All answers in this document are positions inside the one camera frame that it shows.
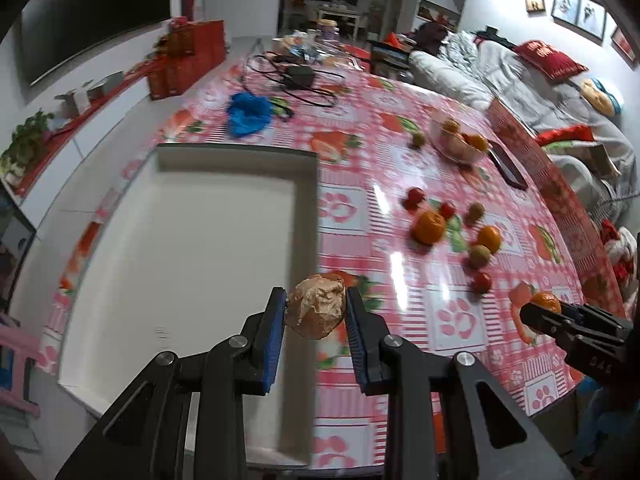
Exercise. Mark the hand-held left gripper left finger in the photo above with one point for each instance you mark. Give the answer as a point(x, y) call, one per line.
point(277, 340)

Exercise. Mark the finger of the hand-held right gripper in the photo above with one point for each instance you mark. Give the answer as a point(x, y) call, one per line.
point(595, 315)
point(542, 322)

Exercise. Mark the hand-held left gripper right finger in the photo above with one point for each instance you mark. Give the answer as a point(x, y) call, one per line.
point(357, 340)

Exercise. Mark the orange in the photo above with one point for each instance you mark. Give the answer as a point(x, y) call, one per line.
point(489, 238)
point(429, 227)
point(546, 301)

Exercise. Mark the red tomato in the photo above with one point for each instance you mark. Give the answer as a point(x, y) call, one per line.
point(414, 196)
point(447, 209)
point(482, 282)

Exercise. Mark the brown kiwi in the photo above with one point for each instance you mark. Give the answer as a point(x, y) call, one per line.
point(417, 139)
point(479, 255)
point(475, 212)

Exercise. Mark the white tray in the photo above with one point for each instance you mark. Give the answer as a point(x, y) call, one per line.
point(200, 260)

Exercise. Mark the person's blue clothing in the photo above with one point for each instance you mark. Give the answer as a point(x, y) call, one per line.
point(600, 420)

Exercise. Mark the red white plush toy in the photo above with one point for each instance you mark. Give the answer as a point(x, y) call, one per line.
point(620, 250)

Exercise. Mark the black phone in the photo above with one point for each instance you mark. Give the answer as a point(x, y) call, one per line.
point(507, 167)

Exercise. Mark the plain red cushion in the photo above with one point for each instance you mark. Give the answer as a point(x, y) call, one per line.
point(567, 135)

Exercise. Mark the glass bowl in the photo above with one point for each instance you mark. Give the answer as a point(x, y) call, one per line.
point(452, 156)

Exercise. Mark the small mandarin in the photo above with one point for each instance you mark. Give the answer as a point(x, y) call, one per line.
point(450, 125)
point(477, 143)

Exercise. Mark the peeled pale mandarin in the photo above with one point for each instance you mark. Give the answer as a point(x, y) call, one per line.
point(454, 145)

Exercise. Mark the yellow plush toy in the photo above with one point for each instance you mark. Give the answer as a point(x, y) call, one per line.
point(600, 95)

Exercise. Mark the blue cloth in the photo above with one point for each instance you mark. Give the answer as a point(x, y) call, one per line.
point(247, 112)

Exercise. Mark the grey sofa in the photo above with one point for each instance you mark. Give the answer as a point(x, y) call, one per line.
point(510, 80)

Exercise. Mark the red printed cushion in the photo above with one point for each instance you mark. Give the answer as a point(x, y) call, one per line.
point(552, 60)

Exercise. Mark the pink stool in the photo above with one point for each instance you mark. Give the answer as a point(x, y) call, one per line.
point(17, 355)

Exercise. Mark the black power adapter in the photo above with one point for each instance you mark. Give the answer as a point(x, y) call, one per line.
point(300, 77)

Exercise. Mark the dark glass tank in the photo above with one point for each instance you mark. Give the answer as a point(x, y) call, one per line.
point(12, 250)

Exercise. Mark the white television cabinet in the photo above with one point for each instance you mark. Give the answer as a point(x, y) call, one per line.
point(80, 130)

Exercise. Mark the stack of red gift boxes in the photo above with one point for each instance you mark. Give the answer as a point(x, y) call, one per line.
point(187, 60)

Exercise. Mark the grey box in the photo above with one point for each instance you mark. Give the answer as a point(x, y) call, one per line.
point(105, 86)

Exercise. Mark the dark clothes pile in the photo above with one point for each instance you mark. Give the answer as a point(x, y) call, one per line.
point(431, 36)

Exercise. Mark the open cardboard box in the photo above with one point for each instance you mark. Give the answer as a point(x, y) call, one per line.
point(77, 100)

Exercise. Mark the purple lidded jar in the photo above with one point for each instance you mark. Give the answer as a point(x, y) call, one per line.
point(328, 28)

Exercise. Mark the green potted plant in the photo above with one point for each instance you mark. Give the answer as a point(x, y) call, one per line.
point(25, 142)

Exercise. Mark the white side table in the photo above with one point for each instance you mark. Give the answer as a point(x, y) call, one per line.
point(337, 17)

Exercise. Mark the black television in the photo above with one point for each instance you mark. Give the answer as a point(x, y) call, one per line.
point(95, 10)

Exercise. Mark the red picture frame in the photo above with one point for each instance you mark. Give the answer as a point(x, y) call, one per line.
point(624, 45)

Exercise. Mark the white picture frame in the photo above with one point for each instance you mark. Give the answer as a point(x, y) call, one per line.
point(566, 5)
point(592, 17)

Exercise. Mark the small dark picture frame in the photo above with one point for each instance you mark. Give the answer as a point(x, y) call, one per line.
point(534, 3)

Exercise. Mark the landscape wall painting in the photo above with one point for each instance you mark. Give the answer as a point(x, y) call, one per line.
point(437, 12)

